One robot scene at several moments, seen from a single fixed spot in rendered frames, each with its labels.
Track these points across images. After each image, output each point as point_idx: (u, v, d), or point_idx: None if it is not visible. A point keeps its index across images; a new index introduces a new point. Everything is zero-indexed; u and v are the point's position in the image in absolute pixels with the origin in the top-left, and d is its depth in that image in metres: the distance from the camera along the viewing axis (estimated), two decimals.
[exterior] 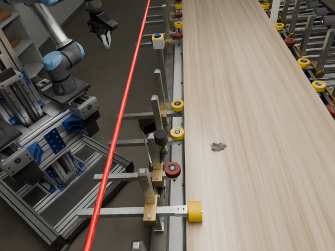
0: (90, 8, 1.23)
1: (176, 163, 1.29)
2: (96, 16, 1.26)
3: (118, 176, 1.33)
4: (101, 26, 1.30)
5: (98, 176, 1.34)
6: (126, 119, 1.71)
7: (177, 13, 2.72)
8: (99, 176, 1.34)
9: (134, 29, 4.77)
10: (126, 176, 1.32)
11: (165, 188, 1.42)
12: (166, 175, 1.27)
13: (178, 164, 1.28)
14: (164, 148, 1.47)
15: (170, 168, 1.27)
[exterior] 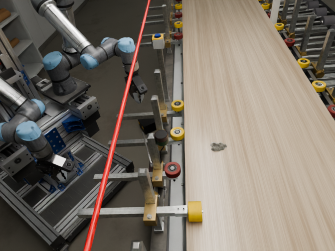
0: (126, 70, 1.27)
1: (176, 163, 1.29)
2: None
3: (118, 176, 1.33)
4: (134, 86, 1.33)
5: (98, 176, 1.34)
6: (126, 119, 1.71)
7: (177, 13, 2.72)
8: (99, 176, 1.34)
9: (134, 29, 4.77)
10: (126, 176, 1.32)
11: (165, 188, 1.42)
12: (166, 175, 1.27)
13: (178, 164, 1.28)
14: (164, 148, 1.47)
15: (170, 168, 1.27)
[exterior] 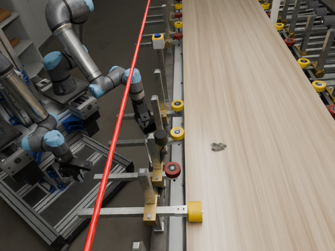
0: (131, 98, 1.32)
1: (176, 163, 1.29)
2: (135, 104, 1.34)
3: (118, 176, 1.33)
4: (138, 112, 1.38)
5: (98, 176, 1.34)
6: (126, 119, 1.71)
7: (177, 13, 2.72)
8: (99, 176, 1.34)
9: (134, 29, 4.77)
10: (126, 176, 1.32)
11: (165, 188, 1.42)
12: (166, 175, 1.27)
13: (178, 164, 1.28)
14: (164, 148, 1.47)
15: (170, 168, 1.27)
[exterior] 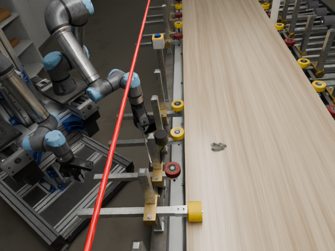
0: (130, 102, 1.29)
1: (176, 163, 1.29)
2: (134, 109, 1.32)
3: (118, 176, 1.33)
4: None
5: (98, 176, 1.34)
6: (126, 119, 1.71)
7: (177, 13, 2.72)
8: (99, 176, 1.34)
9: (134, 29, 4.77)
10: (126, 176, 1.32)
11: (165, 188, 1.42)
12: (166, 175, 1.27)
13: (178, 164, 1.28)
14: (164, 148, 1.47)
15: (170, 168, 1.27)
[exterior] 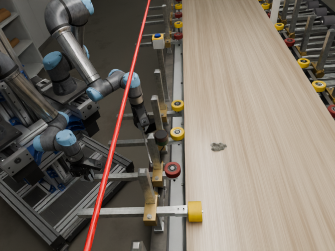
0: (130, 102, 1.29)
1: (176, 163, 1.29)
2: (134, 109, 1.32)
3: (118, 176, 1.33)
4: None
5: (98, 176, 1.34)
6: (126, 119, 1.71)
7: (177, 13, 2.72)
8: (99, 176, 1.34)
9: (134, 29, 4.77)
10: (126, 176, 1.32)
11: (165, 188, 1.42)
12: (166, 175, 1.27)
13: (178, 164, 1.28)
14: (164, 148, 1.47)
15: (170, 168, 1.27)
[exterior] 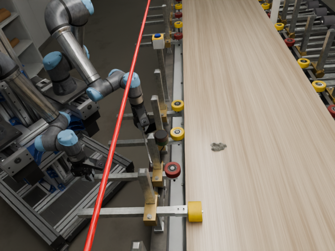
0: (130, 102, 1.29)
1: (176, 163, 1.29)
2: (134, 109, 1.32)
3: (118, 176, 1.33)
4: None
5: (98, 176, 1.34)
6: (126, 119, 1.71)
7: (177, 13, 2.72)
8: (99, 176, 1.34)
9: (134, 29, 4.77)
10: (126, 176, 1.32)
11: (165, 188, 1.42)
12: (166, 175, 1.27)
13: (178, 164, 1.28)
14: (164, 148, 1.47)
15: (170, 168, 1.27)
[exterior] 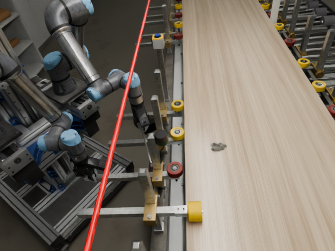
0: (130, 102, 1.29)
1: (178, 163, 1.28)
2: (134, 109, 1.32)
3: (120, 176, 1.32)
4: None
5: (100, 176, 1.34)
6: (126, 119, 1.71)
7: (177, 13, 2.72)
8: (101, 176, 1.34)
9: (134, 29, 4.77)
10: (128, 176, 1.32)
11: (165, 188, 1.42)
12: (169, 175, 1.27)
13: (180, 164, 1.28)
14: (164, 148, 1.47)
15: (172, 168, 1.27)
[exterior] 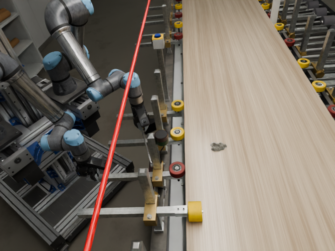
0: (130, 102, 1.29)
1: (180, 163, 1.28)
2: (134, 109, 1.32)
3: (123, 176, 1.32)
4: None
5: None
6: (126, 119, 1.71)
7: (177, 13, 2.72)
8: None
9: (134, 29, 4.77)
10: (130, 176, 1.32)
11: (165, 188, 1.42)
12: (171, 175, 1.27)
13: (182, 164, 1.28)
14: (164, 148, 1.47)
15: (174, 168, 1.27)
